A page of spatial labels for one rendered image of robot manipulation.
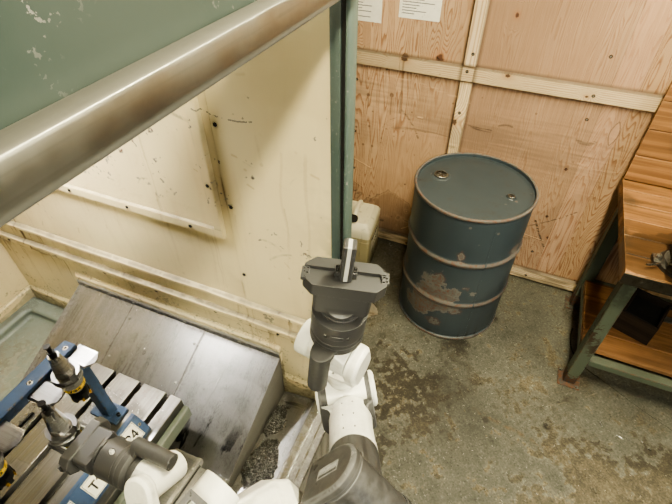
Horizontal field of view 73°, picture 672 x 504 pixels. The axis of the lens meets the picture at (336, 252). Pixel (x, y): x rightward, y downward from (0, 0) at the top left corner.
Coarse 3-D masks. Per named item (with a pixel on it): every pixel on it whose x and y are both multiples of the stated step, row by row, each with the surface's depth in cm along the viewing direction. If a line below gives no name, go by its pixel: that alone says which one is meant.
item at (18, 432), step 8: (0, 424) 100; (8, 424) 100; (0, 432) 98; (8, 432) 98; (16, 432) 98; (24, 432) 99; (0, 440) 97; (8, 440) 97; (16, 440) 97; (0, 448) 96; (8, 448) 96
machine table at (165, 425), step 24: (120, 384) 142; (144, 384) 142; (24, 408) 136; (72, 408) 136; (144, 408) 136; (168, 408) 136; (168, 432) 134; (24, 456) 126; (48, 456) 126; (24, 480) 121; (48, 480) 121; (72, 480) 121
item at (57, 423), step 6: (54, 408) 94; (42, 414) 93; (54, 414) 93; (60, 414) 95; (48, 420) 93; (54, 420) 94; (60, 420) 95; (66, 420) 97; (48, 426) 94; (54, 426) 94; (60, 426) 95; (66, 426) 97; (54, 432) 95; (60, 432) 96; (66, 432) 97
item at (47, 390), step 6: (42, 384) 107; (48, 384) 107; (54, 384) 107; (36, 390) 106; (42, 390) 106; (48, 390) 106; (54, 390) 106; (60, 390) 106; (30, 396) 105; (36, 396) 105; (42, 396) 105; (48, 396) 105; (54, 396) 105; (60, 396) 105; (36, 402) 104; (48, 402) 103; (54, 402) 104
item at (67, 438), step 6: (66, 414) 100; (72, 414) 100; (72, 420) 99; (72, 426) 98; (78, 426) 100; (48, 432) 97; (72, 432) 98; (48, 438) 96; (54, 438) 96; (60, 438) 96; (66, 438) 96; (72, 438) 98; (54, 444) 97; (60, 444) 97; (66, 444) 98
